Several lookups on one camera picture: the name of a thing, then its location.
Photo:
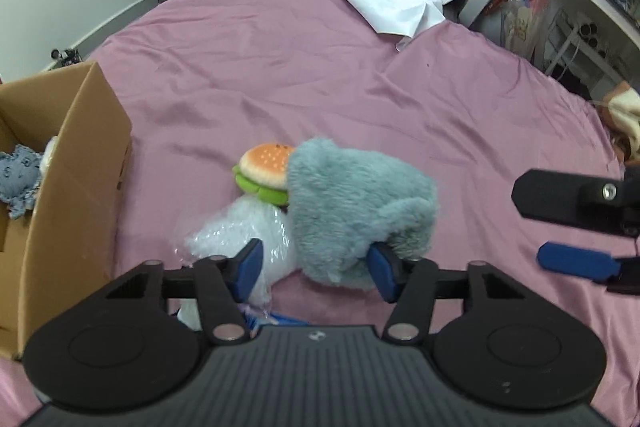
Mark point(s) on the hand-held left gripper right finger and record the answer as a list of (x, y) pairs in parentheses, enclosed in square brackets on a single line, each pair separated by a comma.
[(382, 274)]

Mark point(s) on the orange printed plastic bag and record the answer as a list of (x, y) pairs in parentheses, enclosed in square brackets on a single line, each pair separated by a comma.
[(517, 19)]

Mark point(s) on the beige cloth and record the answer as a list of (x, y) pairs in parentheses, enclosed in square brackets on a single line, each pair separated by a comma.
[(627, 112)]

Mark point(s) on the grey fluffy plush toy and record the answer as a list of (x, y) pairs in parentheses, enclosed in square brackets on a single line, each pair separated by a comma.
[(345, 202)]

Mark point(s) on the blue-grey octopus plush toy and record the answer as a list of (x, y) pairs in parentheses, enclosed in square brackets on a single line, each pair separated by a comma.
[(17, 179)]

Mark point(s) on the brown cardboard box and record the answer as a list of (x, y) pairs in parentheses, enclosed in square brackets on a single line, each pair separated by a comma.
[(70, 187)]

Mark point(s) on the hamburger plush toy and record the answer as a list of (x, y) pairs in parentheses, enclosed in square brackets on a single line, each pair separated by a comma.
[(262, 169)]

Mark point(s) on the white power strip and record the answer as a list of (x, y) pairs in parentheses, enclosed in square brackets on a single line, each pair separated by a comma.
[(589, 29)]

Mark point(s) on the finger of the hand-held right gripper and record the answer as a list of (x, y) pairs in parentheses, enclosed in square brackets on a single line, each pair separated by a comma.
[(570, 259), (550, 199)]

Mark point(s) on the clear bag of white stuffing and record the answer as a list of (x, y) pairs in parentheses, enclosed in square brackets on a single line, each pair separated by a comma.
[(250, 227)]

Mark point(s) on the pink bedsheet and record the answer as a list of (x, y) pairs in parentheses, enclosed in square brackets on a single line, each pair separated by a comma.
[(300, 82)]

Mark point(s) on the white plush toy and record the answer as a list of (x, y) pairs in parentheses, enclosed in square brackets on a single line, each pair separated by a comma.
[(49, 154)]

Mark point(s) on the small black device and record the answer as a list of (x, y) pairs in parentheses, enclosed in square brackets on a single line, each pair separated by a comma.
[(65, 55)]

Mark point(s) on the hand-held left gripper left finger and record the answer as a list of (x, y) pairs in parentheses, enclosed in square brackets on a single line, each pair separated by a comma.
[(248, 271)]

